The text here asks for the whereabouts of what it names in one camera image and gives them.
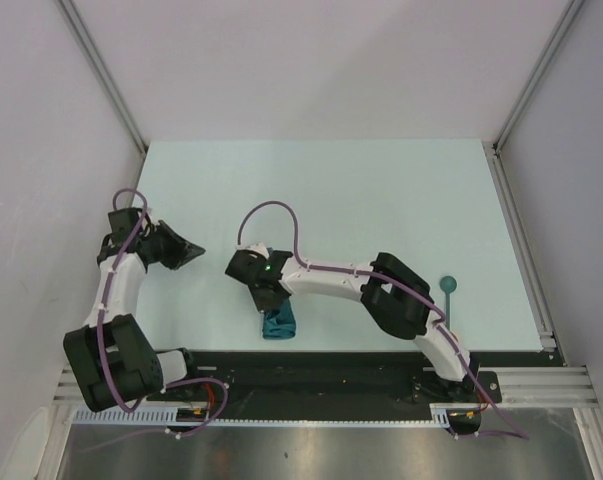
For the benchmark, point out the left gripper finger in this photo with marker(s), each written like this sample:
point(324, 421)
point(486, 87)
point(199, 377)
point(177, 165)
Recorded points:
point(182, 256)
point(174, 244)

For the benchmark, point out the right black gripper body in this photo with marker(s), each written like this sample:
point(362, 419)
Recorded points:
point(254, 288)

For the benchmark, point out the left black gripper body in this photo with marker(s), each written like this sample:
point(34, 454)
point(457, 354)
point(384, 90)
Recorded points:
point(163, 250)

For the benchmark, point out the teal satin napkin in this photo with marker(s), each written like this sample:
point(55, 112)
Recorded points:
point(279, 324)

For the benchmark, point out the teal plastic spoon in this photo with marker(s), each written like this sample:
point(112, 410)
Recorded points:
point(448, 284)

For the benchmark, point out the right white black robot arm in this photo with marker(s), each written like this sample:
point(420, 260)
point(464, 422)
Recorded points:
point(396, 298)

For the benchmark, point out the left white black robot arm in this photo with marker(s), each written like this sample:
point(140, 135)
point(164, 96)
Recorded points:
point(112, 361)

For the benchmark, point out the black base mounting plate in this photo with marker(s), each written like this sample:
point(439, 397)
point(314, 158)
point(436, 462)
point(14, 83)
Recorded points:
point(326, 386)

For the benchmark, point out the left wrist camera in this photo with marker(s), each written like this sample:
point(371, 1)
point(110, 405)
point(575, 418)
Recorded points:
point(146, 214)

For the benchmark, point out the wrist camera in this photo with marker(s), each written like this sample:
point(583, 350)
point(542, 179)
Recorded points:
point(259, 248)
point(146, 214)

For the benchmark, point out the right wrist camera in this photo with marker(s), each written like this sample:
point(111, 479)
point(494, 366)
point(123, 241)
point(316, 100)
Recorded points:
point(259, 248)

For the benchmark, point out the white slotted cable duct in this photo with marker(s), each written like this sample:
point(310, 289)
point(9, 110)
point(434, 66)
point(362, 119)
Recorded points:
point(175, 417)

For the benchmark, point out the left aluminium frame post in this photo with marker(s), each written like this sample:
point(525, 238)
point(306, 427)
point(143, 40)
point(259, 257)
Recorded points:
point(96, 62)

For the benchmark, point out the aluminium frame post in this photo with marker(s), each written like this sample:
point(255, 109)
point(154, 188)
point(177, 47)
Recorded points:
point(541, 67)
point(96, 62)

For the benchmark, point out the right aluminium frame post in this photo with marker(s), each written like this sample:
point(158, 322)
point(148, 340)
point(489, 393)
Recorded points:
point(541, 67)

